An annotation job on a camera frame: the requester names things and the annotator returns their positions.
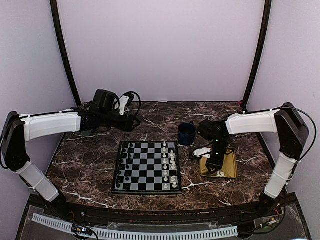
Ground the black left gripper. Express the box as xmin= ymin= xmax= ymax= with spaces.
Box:
xmin=99 ymin=109 xmax=141 ymax=132

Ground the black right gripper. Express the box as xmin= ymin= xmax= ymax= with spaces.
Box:
xmin=205 ymin=136 xmax=230 ymax=175

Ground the black and white chessboard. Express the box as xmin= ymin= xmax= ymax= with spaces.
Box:
xmin=111 ymin=141 xmax=183 ymax=195

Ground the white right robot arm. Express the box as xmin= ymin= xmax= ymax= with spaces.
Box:
xmin=197 ymin=102 xmax=309 ymax=217

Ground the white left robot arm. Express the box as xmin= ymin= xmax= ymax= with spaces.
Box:
xmin=0 ymin=108 xmax=141 ymax=218

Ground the white chess piece on tray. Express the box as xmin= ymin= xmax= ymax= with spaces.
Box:
xmin=217 ymin=171 xmax=225 ymax=177

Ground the grey ceramic cup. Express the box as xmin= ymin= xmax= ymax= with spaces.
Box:
xmin=77 ymin=130 xmax=92 ymax=137

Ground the dark blue enamel mug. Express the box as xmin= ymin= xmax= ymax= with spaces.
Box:
xmin=178 ymin=122 xmax=197 ymax=147

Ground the gold metal tray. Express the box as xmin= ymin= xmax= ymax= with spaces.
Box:
xmin=199 ymin=149 xmax=238 ymax=179

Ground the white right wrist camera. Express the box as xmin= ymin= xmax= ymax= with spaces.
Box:
xmin=192 ymin=147 xmax=212 ymax=159

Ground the black front rail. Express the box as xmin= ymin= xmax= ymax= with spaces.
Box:
xmin=24 ymin=193 xmax=301 ymax=227

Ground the white perforated cable duct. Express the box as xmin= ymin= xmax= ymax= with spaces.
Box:
xmin=31 ymin=213 xmax=239 ymax=240

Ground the black left frame post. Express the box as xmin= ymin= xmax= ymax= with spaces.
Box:
xmin=49 ymin=0 xmax=82 ymax=106

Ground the black frame post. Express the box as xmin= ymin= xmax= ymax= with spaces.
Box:
xmin=49 ymin=0 xmax=82 ymax=106
xmin=241 ymin=0 xmax=272 ymax=109

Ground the black right frame post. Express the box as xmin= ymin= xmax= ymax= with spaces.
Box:
xmin=241 ymin=0 xmax=272 ymax=109

